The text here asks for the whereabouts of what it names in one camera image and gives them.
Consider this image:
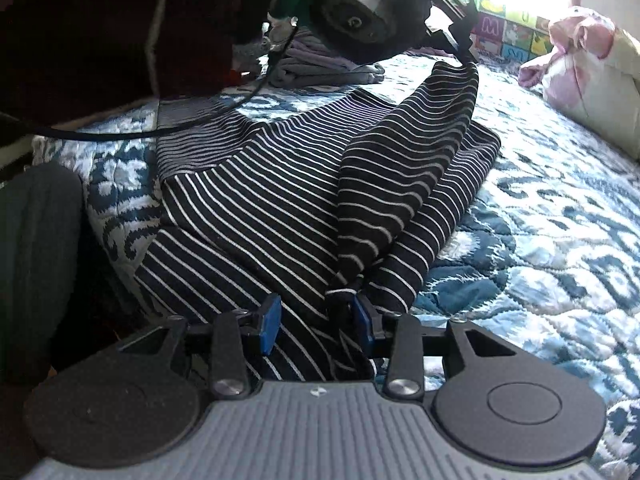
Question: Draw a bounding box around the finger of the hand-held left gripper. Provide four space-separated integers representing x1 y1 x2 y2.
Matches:
424 0 479 64

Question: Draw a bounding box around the black white striped garment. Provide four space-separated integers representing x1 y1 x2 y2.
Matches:
134 57 502 383

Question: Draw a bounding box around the blue white patterned bedspread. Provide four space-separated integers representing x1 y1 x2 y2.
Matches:
32 51 640 480

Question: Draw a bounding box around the stack of folded grey clothes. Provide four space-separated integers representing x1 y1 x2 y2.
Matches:
264 27 387 90

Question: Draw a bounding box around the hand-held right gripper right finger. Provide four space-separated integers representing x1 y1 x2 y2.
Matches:
351 295 519 403

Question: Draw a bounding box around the person's dark red top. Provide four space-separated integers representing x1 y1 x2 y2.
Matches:
0 0 243 128

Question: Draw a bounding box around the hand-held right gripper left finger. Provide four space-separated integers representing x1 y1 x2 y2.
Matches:
115 293 282 401

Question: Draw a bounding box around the white pink floral pillow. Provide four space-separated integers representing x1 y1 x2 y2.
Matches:
517 5 640 158

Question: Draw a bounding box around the colourful picture play mat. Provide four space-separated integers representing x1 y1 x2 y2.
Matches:
470 0 556 63

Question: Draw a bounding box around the black cable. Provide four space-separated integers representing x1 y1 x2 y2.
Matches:
0 17 301 142

